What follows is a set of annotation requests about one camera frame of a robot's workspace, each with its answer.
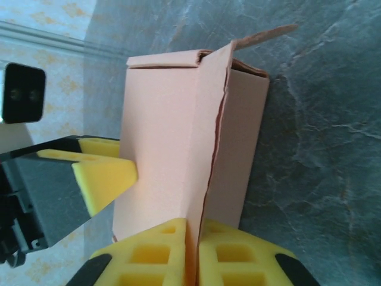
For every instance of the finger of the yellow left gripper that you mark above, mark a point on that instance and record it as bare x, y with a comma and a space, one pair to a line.
104, 184
95, 146

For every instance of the aluminium frame post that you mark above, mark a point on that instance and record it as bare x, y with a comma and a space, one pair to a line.
59, 37

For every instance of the salmon pink paper box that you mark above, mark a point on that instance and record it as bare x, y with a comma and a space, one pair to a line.
166, 134

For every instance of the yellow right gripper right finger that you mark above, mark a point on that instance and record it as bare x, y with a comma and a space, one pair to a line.
238, 268

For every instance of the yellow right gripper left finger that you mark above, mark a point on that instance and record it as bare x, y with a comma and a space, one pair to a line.
149, 268

